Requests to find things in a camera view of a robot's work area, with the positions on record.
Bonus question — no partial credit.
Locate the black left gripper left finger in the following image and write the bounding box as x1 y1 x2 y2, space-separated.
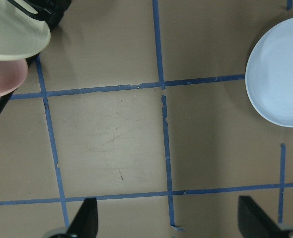
66 198 98 238

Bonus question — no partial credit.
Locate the pink plate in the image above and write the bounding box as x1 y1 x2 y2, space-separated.
0 59 28 97

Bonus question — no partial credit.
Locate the white plate in rack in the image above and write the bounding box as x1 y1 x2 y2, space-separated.
0 0 51 61

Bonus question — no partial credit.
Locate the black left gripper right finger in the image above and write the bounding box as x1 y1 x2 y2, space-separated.
238 196 286 238

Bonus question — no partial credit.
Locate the blue plate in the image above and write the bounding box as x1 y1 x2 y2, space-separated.
245 18 293 127

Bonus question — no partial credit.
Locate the black plate rack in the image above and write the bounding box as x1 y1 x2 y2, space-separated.
0 0 71 114

